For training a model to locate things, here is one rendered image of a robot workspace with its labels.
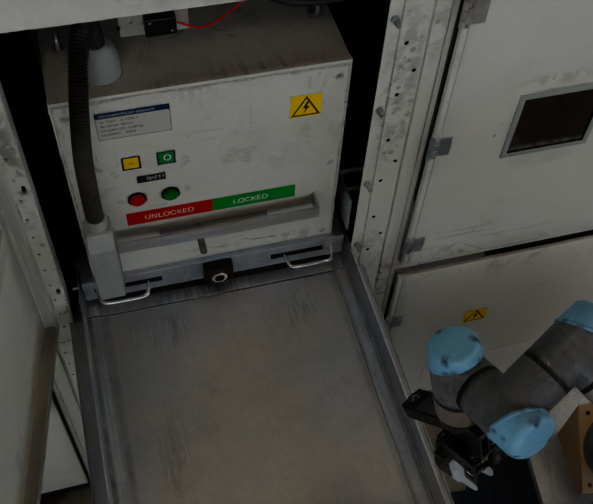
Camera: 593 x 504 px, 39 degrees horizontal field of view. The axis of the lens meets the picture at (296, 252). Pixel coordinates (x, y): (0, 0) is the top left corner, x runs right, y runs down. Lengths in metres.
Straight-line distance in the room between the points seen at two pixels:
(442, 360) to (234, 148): 0.56
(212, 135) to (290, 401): 0.53
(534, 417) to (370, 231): 0.72
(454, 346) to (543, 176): 0.68
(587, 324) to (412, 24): 0.53
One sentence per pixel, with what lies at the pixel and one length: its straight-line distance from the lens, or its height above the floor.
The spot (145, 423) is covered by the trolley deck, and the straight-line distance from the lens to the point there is 1.63.
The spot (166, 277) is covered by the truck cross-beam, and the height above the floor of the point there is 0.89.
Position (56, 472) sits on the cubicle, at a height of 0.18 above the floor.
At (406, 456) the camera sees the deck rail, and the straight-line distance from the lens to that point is 1.62.
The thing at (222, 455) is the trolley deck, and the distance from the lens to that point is 1.60.
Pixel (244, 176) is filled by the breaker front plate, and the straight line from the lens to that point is 1.55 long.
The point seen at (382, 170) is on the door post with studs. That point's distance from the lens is 1.58.
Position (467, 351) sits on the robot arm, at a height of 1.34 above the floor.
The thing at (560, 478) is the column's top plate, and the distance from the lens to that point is 1.79.
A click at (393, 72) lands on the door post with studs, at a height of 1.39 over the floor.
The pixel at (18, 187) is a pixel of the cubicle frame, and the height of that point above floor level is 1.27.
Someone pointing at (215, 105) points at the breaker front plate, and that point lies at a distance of 1.41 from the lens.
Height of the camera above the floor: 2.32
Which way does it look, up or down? 54 degrees down
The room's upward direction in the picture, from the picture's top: 4 degrees clockwise
